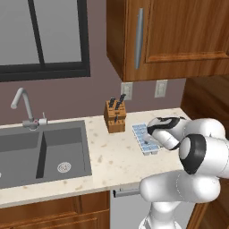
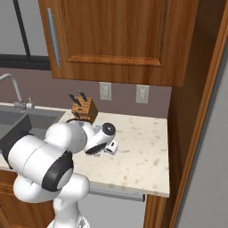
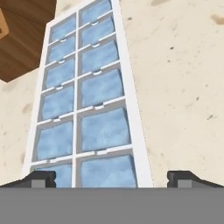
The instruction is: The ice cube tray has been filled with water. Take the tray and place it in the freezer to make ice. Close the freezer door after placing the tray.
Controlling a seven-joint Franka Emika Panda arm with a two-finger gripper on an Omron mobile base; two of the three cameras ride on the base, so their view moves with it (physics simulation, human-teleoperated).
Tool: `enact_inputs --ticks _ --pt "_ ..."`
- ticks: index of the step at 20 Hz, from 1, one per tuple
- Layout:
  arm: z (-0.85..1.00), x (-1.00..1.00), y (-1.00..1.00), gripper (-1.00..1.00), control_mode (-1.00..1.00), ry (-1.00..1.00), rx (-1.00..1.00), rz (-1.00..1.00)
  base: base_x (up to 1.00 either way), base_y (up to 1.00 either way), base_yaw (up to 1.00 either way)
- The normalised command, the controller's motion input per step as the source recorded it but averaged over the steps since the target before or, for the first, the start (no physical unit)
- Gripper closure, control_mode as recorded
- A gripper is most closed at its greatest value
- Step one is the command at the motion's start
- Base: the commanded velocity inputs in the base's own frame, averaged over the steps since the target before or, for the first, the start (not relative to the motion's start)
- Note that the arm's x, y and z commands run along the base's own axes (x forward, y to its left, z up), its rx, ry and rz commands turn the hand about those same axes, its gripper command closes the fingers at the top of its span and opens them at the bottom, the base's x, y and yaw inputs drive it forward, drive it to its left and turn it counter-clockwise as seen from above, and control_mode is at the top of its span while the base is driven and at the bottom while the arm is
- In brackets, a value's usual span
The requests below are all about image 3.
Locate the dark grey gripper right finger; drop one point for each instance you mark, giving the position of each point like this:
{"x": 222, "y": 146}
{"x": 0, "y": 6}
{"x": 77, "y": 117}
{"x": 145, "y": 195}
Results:
{"x": 182, "y": 176}

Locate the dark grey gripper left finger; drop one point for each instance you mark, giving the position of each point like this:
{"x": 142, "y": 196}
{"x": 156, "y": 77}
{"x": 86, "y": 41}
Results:
{"x": 40, "y": 176}

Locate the white ice cube tray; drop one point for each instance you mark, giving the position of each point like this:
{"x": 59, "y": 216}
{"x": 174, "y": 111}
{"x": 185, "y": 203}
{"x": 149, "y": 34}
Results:
{"x": 96, "y": 96}

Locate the light wooden box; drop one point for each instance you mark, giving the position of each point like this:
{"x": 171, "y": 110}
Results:
{"x": 2, "y": 24}

